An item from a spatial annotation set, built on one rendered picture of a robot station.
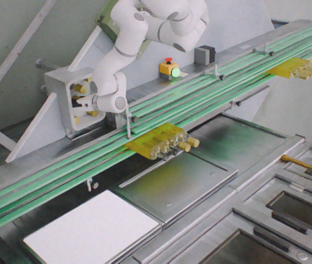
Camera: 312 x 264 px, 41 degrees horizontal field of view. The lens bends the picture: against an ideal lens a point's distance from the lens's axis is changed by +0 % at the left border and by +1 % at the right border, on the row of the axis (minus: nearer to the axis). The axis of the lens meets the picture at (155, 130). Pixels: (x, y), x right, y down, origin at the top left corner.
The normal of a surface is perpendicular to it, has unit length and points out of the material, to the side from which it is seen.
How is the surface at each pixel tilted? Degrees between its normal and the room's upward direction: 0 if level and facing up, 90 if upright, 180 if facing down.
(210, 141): 89
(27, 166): 90
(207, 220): 90
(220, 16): 0
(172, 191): 91
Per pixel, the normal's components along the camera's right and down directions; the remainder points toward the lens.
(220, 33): 0.70, 0.32
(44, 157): -0.04, -0.87
